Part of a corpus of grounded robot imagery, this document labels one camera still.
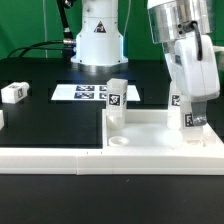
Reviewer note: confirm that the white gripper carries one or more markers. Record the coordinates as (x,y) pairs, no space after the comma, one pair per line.
(197,80)

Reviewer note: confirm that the white square table top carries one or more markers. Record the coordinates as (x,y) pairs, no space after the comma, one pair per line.
(148,129)

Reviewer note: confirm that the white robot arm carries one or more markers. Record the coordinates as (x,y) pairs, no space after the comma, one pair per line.
(180,26)

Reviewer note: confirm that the white sheet with fiducial tags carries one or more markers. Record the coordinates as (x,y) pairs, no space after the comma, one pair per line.
(80,92)

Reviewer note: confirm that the white U-shaped obstacle fence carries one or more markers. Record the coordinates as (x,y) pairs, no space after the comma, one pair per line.
(111,160)

